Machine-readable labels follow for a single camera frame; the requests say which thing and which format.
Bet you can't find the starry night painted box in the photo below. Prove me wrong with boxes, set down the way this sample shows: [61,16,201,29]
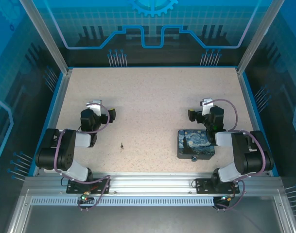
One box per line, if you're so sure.
[176,129,216,161]

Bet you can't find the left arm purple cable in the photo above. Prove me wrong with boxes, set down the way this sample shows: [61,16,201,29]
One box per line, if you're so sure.
[54,103,112,212]

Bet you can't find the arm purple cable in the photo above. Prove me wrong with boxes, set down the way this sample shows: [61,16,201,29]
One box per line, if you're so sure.
[204,99,267,212]
[54,103,112,212]

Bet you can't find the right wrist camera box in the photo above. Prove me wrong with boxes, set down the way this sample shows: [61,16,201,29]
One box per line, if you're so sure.
[200,98,215,116]

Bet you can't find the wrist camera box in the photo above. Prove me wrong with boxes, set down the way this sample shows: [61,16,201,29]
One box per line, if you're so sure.
[200,98,215,116]
[86,99,104,117]

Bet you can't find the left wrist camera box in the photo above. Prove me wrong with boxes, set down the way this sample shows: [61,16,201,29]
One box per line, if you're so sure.
[86,99,104,117]

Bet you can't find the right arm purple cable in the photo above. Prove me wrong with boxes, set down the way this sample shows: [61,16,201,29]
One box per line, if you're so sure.
[204,99,267,212]

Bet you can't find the aluminium table side rail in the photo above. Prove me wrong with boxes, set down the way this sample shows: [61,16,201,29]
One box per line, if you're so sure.
[236,67,272,176]
[32,68,73,177]

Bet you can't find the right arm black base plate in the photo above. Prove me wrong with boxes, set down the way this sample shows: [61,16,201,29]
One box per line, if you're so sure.
[195,178,240,195]

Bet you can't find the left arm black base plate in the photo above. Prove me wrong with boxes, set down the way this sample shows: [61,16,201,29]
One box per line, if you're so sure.
[66,178,111,195]

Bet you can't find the aluminium mounting rail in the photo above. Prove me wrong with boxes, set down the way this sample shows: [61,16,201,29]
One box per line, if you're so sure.
[25,172,283,195]

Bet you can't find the slotted cable duct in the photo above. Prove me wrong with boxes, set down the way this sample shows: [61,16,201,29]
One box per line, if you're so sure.
[30,197,216,206]

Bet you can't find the aluminium frame post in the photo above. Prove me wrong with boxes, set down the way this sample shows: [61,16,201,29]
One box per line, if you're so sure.
[19,0,73,74]
[237,0,286,74]

